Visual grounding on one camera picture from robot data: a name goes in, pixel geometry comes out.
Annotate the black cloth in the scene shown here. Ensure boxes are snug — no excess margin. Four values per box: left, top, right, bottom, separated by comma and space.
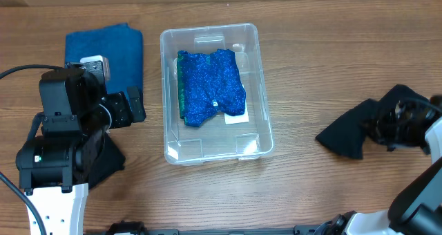
88, 133, 126, 190
316, 99, 378, 160
379, 84, 429, 109

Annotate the sparkly blue green fabric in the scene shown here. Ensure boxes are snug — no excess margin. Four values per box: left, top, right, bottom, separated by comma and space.
176, 49, 247, 127

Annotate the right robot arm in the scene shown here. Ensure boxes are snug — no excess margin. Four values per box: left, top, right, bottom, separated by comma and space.
316, 95, 441, 235

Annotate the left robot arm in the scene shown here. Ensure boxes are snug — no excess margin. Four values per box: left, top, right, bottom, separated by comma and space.
16, 65, 133, 234

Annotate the folded blue denim cloth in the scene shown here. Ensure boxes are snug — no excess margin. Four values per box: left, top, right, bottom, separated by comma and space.
65, 23, 144, 95

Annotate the clear plastic storage bin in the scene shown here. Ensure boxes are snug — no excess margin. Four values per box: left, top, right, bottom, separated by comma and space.
160, 23, 274, 165

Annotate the white label in bin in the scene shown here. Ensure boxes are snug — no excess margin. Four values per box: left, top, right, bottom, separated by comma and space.
224, 105, 249, 125

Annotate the left black cable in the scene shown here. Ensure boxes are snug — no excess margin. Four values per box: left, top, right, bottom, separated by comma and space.
0, 64, 63, 81

